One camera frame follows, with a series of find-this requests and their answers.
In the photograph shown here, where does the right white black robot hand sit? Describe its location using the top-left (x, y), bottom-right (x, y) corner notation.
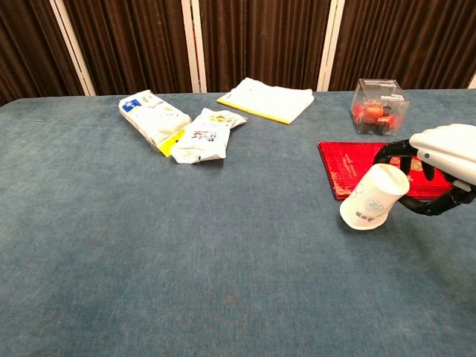
top-left (373, 124), bottom-right (476, 217)

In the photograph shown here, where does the white paper cup blue print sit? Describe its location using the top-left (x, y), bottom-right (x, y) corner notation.
top-left (338, 163), bottom-right (411, 231)

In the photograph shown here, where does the orange black toy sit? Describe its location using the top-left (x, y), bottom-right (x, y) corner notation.
top-left (352, 102), bottom-right (405, 134)

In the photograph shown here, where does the clear plastic cube box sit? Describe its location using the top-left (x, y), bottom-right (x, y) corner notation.
top-left (350, 78), bottom-right (410, 136)

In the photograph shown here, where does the red certificate book gold print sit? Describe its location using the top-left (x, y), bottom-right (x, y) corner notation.
top-left (318, 141), bottom-right (455, 202)

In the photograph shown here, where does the brown pleated curtain panel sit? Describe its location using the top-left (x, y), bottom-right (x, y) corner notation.
top-left (328, 0), bottom-right (476, 91)
top-left (62, 0), bottom-right (194, 96)
top-left (0, 0), bottom-right (86, 107)
top-left (199, 0), bottom-right (332, 93)

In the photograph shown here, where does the folded white cloth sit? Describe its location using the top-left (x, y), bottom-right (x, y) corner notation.
top-left (216, 77), bottom-right (315, 126)

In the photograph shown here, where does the white snack packet red print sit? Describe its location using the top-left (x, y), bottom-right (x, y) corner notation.
top-left (170, 107), bottom-right (248, 165)

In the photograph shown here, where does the white snack packet blue patch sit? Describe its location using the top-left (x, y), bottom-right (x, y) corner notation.
top-left (118, 89), bottom-right (193, 158)

